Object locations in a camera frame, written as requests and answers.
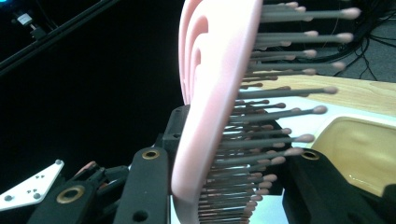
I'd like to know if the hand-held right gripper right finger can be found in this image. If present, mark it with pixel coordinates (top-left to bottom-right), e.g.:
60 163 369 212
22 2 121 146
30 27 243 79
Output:
281 148 390 224

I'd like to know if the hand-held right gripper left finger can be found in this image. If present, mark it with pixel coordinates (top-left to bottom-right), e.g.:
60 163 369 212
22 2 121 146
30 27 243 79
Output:
112 147 172 224

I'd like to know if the pink hairbrush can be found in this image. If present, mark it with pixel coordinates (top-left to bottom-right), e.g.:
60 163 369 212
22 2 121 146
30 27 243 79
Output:
170 0 362 224

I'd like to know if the beige square cup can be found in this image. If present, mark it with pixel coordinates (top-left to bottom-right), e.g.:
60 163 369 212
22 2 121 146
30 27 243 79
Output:
310 116 396 198

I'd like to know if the pale blue table mat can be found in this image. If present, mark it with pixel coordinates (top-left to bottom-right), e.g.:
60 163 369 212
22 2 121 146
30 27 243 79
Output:
239 86 396 224

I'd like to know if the black tripod stand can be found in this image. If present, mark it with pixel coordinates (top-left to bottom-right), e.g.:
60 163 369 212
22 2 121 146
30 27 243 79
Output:
0 0 120 77

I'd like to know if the small grey device on stand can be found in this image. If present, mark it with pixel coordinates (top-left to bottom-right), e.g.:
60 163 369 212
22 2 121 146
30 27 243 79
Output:
11 10 46 40

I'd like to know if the black floor cable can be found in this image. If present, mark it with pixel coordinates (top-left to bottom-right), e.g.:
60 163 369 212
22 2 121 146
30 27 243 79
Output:
311 0 396 80

